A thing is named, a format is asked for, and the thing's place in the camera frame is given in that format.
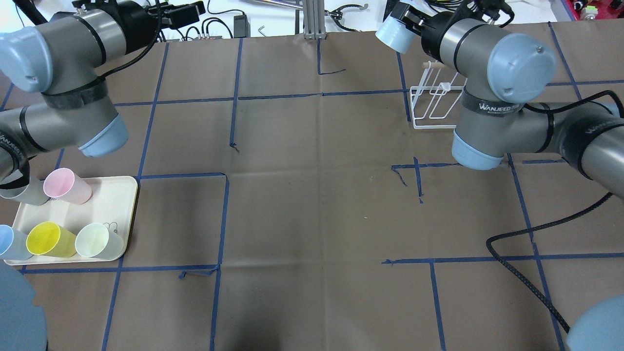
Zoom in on black power adapter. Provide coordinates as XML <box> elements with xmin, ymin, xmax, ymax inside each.
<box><xmin>233</xmin><ymin>14</ymin><xmax>251</xmax><ymax>38</ymax></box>

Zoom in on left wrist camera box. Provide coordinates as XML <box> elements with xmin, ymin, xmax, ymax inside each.
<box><xmin>143</xmin><ymin>0</ymin><xmax>206</xmax><ymax>30</ymax></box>

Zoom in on grey plastic cup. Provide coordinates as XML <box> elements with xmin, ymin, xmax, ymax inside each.
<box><xmin>0</xmin><ymin>175</ymin><xmax>51</xmax><ymax>205</ymax></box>

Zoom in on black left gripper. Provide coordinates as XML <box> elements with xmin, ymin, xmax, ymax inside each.
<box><xmin>117</xmin><ymin>1</ymin><xmax>158</xmax><ymax>49</ymax></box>

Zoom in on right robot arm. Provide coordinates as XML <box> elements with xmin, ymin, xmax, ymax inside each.
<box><xmin>390</xmin><ymin>0</ymin><xmax>623</xmax><ymax>197</ymax></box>

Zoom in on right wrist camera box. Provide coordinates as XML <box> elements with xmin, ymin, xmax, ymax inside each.
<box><xmin>455</xmin><ymin>0</ymin><xmax>515</xmax><ymax>27</ymax></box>

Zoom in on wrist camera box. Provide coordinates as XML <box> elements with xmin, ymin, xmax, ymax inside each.
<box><xmin>455</xmin><ymin>0</ymin><xmax>515</xmax><ymax>27</ymax></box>
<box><xmin>143</xmin><ymin>0</ymin><xmax>206</xmax><ymax>30</ymax></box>

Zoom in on black braided cable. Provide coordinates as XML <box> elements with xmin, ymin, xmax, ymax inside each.
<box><xmin>486</xmin><ymin>192</ymin><xmax>612</xmax><ymax>334</ymax></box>

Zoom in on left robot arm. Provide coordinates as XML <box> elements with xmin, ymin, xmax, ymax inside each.
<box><xmin>0</xmin><ymin>0</ymin><xmax>163</xmax><ymax>190</ymax></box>

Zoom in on yellow plastic cup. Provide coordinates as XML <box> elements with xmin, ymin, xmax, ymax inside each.
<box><xmin>26</xmin><ymin>221</ymin><xmax>77</xmax><ymax>258</ymax></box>

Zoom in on cream white plastic cup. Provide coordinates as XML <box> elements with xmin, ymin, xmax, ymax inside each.
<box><xmin>75</xmin><ymin>222</ymin><xmax>125</xmax><ymax>260</ymax></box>

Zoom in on cream plastic tray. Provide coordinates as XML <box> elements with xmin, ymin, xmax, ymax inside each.
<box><xmin>13</xmin><ymin>176</ymin><xmax>139</xmax><ymax>252</ymax></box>

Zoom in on white wire cup rack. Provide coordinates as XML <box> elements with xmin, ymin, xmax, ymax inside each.
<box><xmin>409</xmin><ymin>61</ymin><xmax>467</xmax><ymax>130</ymax></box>

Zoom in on light blue plastic cup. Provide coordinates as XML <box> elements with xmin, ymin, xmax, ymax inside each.
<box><xmin>376</xmin><ymin>16</ymin><xmax>417</xmax><ymax>54</ymax></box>

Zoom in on aluminium frame post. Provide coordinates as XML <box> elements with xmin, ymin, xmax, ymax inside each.
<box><xmin>302</xmin><ymin>0</ymin><xmax>326</xmax><ymax>39</ymax></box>

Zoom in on pink plastic cup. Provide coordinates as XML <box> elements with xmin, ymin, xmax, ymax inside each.
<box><xmin>43</xmin><ymin>168</ymin><xmax>93</xmax><ymax>204</ymax></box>

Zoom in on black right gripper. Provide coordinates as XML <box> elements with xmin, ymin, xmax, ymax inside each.
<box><xmin>402</xmin><ymin>6</ymin><xmax>455</xmax><ymax>49</ymax></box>

